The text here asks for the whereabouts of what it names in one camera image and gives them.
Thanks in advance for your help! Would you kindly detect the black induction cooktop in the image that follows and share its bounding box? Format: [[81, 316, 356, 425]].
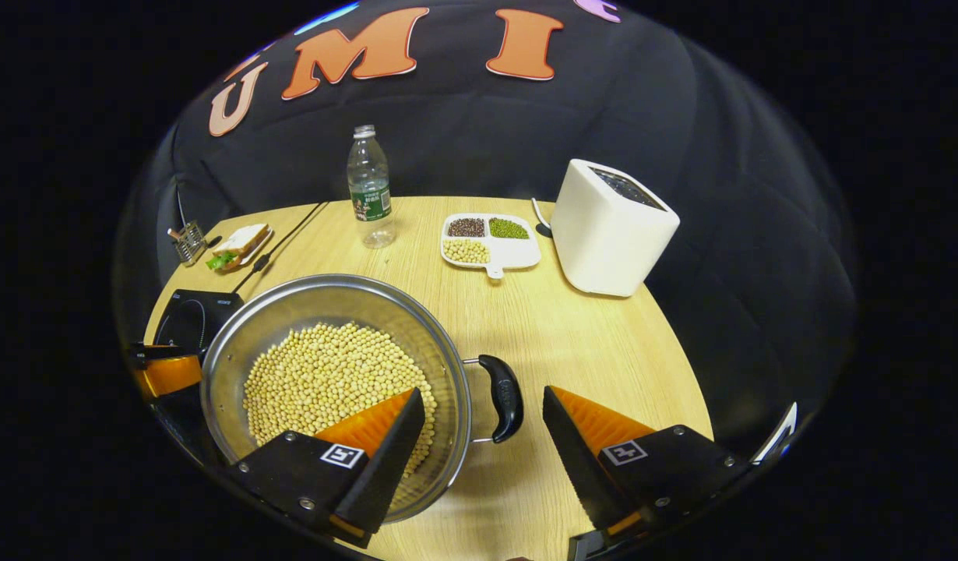
[[152, 288, 245, 351]]

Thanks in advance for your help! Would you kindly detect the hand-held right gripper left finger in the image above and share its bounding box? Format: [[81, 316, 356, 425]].
[[228, 387, 427, 548]]

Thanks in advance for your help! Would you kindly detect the black cooktop power cable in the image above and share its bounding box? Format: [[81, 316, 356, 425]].
[[231, 201, 329, 295]]

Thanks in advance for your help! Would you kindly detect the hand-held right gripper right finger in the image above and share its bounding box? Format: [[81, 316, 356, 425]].
[[541, 385, 752, 548]]

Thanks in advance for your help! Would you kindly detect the sandwich with lettuce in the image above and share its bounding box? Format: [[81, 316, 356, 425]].
[[206, 224, 269, 272]]

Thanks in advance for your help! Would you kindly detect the white divided plate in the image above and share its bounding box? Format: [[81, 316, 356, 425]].
[[440, 213, 542, 280]]

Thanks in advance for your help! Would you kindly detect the stainless steel pot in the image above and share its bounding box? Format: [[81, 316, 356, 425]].
[[200, 273, 525, 524]]

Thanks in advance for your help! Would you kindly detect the white toaster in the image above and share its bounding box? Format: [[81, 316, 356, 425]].
[[551, 159, 681, 298]]

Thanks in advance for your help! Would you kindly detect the small soybean portion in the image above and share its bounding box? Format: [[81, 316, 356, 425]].
[[443, 238, 491, 264]]

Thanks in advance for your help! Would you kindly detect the pile of yellow soybeans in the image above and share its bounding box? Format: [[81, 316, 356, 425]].
[[241, 322, 438, 478]]

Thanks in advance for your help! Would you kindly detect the clear plastic water bottle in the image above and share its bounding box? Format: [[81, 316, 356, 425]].
[[347, 125, 396, 249]]

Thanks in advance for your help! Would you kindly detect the glass jar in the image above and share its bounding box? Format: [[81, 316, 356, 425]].
[[167, 221, 209, 267]]

